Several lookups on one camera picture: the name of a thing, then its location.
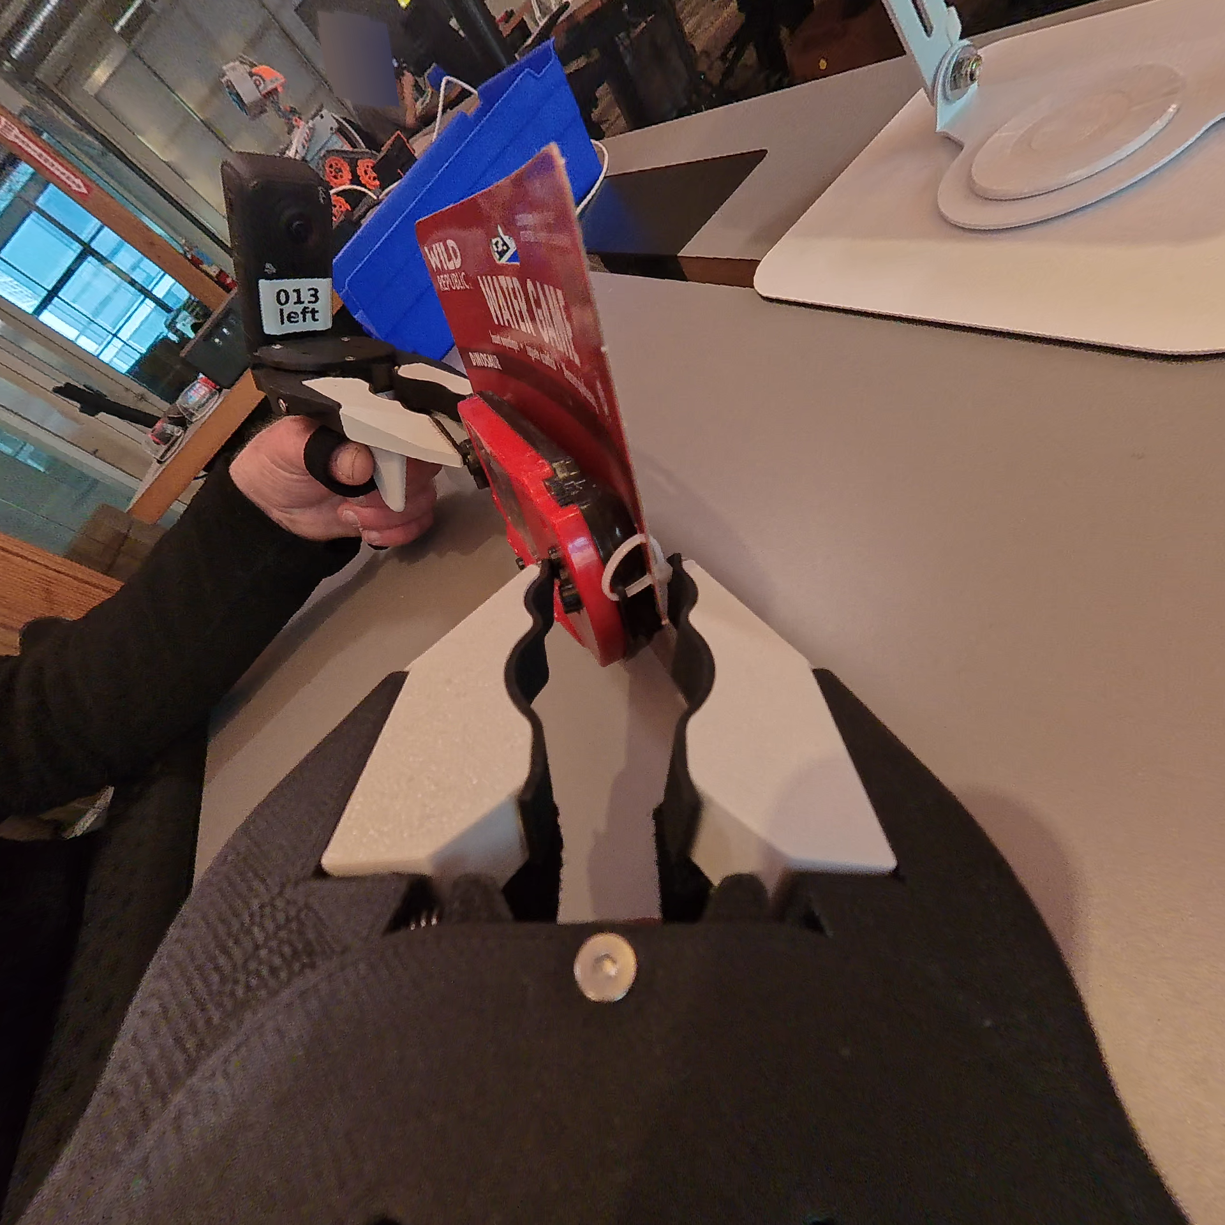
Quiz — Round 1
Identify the person's left hand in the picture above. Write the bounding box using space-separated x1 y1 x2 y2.
230 416 436 548

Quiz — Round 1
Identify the black desk mat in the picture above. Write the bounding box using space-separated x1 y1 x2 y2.
577 148 772 279

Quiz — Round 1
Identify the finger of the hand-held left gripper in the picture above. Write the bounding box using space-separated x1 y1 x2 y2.
372 361 479 416
298 377 468 466

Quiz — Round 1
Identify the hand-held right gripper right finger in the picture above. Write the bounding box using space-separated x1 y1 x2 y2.
655 553 896 921

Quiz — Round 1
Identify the blue bin with tag sticker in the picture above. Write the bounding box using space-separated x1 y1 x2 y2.
329 42 603 356

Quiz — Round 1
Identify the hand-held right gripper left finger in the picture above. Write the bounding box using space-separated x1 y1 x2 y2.
324 557 560 921

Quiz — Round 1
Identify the person's left forearm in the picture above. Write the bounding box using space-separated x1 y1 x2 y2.
0 450 359 819

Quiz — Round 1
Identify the red handheld toy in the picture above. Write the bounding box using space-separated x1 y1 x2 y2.
413 142 679 668

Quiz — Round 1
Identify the orange black toy robot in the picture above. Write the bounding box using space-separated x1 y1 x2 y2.
222 57 418 224

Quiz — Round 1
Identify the black storage crate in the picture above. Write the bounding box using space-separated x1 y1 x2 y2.
181 303 251 390

